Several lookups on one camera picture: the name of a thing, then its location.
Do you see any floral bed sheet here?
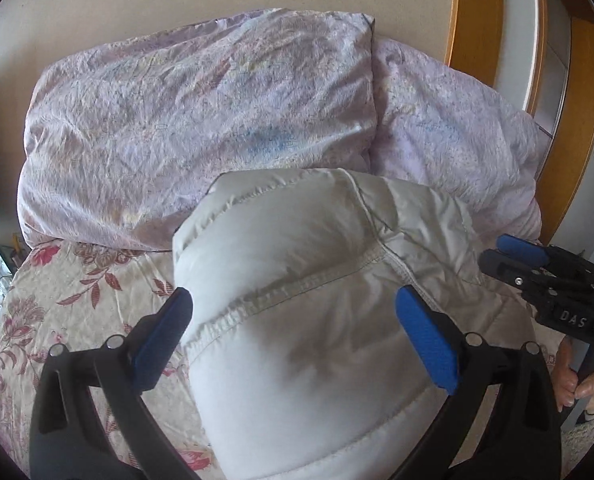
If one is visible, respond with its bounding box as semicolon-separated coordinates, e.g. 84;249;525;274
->
0;240;228;480

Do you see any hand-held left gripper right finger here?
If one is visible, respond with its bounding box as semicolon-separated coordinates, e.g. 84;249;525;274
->
391;284;564;480

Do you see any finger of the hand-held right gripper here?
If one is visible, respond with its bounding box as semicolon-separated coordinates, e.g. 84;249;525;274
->
478;251;535;290
496;234;580;268

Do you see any wooden door frame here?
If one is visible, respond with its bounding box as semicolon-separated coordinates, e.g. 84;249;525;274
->
446;0;594;256

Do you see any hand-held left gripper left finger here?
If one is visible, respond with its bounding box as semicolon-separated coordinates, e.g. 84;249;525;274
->
29;286;194;480

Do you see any beige puffer jacket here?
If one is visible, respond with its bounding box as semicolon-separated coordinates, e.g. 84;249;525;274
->
171;166;538;480

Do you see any lilac pillow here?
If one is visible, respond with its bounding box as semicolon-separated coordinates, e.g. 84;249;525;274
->
371;36;551;243
17;7;378;252

